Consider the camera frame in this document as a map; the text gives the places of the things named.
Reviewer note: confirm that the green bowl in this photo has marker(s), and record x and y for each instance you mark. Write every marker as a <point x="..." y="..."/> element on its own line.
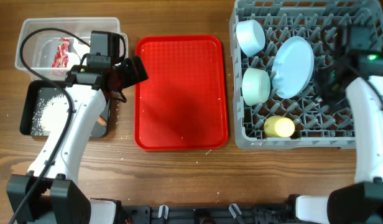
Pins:
<point x="255" y="86"/>

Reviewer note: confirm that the brown carrot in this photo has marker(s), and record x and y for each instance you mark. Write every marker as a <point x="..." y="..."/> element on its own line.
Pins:
<point x="102" y="121"/>

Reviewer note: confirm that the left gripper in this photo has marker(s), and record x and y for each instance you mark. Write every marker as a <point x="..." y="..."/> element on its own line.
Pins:
<point x="132" y="78"/>

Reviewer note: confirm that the grey dishwasher rack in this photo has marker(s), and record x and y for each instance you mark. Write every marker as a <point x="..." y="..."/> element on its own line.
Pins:
<point x="316" y="22"/>

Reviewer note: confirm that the red snack wrapper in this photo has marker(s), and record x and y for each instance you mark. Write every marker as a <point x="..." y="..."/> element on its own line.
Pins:
<point x="61" y="57"/>

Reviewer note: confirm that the white rice pile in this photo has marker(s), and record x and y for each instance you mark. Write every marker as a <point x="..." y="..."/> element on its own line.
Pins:
<point x="49" y="115"/>

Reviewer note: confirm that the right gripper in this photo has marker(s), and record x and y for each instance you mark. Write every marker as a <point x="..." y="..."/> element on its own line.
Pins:
<point x="319" y="76"/>

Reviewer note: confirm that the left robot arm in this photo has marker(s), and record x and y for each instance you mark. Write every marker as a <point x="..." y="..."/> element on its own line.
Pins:
<point x="48" y="192"/>

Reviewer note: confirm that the yellow cup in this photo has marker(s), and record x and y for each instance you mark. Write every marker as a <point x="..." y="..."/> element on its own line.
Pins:
<point x="279" y="127"/>

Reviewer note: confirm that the clear plastic storage bin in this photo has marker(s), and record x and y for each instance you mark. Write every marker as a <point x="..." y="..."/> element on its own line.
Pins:
<point x="40" y="49"/>

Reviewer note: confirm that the red plastic tray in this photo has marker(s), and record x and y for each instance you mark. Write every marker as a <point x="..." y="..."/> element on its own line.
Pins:
<point x="182" y="105"/>

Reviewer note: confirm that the black waste tray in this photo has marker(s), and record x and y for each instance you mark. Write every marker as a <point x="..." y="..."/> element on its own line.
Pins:
<point x="36" y="90"/>

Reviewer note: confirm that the light blue plate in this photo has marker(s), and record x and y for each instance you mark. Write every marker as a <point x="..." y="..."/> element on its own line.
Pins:
<point x="293" y="67"/>

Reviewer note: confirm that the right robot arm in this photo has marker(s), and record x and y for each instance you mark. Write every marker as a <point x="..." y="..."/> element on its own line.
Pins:
<point x="361" y="202"/>

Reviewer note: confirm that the white tissue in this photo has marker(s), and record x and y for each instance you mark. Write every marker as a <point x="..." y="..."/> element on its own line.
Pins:
<point x="75" y="52"/>

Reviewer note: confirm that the light blue bowl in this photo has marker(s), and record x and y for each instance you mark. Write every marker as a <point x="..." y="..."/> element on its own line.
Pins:
<point x="251" y="37"/>

